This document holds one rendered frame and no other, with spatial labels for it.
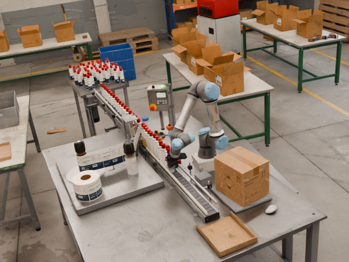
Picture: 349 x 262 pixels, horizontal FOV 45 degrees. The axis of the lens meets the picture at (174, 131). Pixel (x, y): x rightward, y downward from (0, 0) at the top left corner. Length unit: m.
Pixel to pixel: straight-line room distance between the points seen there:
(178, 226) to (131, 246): 0.34
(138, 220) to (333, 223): 2.00
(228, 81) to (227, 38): 3.96
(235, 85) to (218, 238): 2.55
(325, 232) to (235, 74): 1.96
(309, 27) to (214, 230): 4.87
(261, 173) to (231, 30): 6.12
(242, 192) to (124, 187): 0.90
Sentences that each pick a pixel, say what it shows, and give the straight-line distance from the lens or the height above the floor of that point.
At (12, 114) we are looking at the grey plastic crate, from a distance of 4.89.
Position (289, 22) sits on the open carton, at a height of 0.93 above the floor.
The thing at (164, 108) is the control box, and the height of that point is 1.31.
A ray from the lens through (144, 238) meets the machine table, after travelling 2.79.
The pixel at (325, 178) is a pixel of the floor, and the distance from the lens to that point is 4.85.
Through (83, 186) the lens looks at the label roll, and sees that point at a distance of 3.08.
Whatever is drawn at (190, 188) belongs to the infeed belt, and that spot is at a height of 0.88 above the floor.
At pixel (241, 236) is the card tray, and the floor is 0.83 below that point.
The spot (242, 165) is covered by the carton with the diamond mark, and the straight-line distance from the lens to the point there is 2.87.
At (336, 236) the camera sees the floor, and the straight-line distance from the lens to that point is 4.10.
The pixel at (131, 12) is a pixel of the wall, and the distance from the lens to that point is 10.82.
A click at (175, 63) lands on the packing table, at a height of 0.78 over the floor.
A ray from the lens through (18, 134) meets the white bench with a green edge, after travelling 4.70.
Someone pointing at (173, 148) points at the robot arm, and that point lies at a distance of 2.97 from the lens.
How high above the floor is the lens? 2.61
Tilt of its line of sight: 26 degrees down
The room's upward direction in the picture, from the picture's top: 6 degrees counter-clockwise
